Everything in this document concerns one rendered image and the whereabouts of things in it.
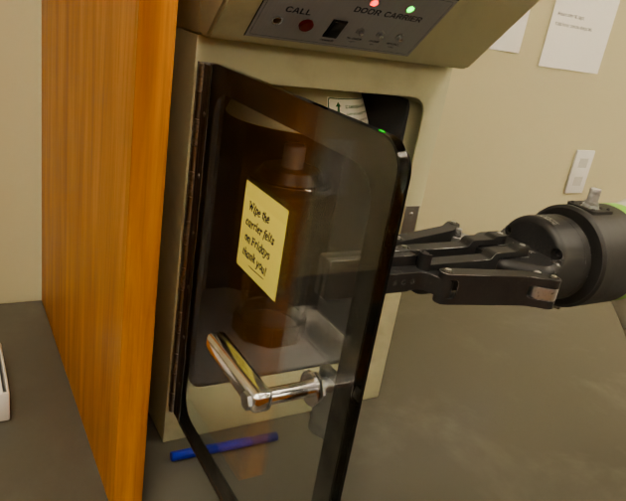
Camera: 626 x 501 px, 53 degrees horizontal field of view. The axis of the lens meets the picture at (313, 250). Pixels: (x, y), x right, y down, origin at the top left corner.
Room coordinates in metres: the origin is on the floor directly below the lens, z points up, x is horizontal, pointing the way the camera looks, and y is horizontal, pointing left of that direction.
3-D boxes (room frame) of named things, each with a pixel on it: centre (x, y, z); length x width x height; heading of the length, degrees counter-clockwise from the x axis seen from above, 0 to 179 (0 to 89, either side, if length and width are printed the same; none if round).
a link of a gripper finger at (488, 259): (0.46, -0.12, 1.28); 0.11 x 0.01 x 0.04; 124
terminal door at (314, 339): (0.48, 0.04, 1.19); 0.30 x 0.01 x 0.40; 33
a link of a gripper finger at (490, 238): (0.48, -0.11, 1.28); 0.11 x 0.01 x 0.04; 121
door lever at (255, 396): (0.40, 0.03, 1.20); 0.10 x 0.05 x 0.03; 33
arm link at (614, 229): (0.55, -0.24, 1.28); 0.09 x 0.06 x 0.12; 33
